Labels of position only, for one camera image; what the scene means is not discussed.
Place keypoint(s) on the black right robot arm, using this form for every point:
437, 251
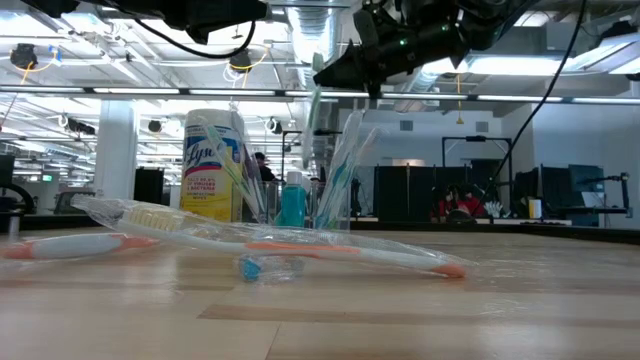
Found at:
490, 20

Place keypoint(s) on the person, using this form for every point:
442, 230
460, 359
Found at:
262, 170
467, 205

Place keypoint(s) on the light blue toothbrush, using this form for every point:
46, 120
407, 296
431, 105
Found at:
248, 270
250, 165

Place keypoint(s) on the yellow Lysol wipes canister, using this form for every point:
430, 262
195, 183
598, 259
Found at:
200, 190

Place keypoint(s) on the orange toothbrush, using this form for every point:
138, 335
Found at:
300, 248
75, 246

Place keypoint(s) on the black computer monitor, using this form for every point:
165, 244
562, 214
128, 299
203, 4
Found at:
585, 182

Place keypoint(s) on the black cabinet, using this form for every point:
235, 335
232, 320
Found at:
149, 187

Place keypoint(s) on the dark blue toothbrush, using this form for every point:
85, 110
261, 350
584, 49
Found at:
340, 175

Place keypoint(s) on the black ceiling camera device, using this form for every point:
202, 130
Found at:
240, 60
23, 56

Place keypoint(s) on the white paper towel roll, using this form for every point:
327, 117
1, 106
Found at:
535, 209

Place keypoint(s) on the silver spiral ceiling duct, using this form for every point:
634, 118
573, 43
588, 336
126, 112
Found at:
305, 30
422, 85

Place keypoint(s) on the green toothbrush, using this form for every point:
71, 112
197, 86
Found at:
314, 107
231, 167

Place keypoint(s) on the black partition wall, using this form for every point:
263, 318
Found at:
400, 190

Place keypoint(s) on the white round pillar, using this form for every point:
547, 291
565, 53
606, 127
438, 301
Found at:
116, 160

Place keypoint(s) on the clear acrylic organizer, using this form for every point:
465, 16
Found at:
275, 202

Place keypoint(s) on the long ceiling light strip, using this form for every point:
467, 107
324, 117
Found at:
150, 91

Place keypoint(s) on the black aluminium table frame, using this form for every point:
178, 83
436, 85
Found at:
600, 234

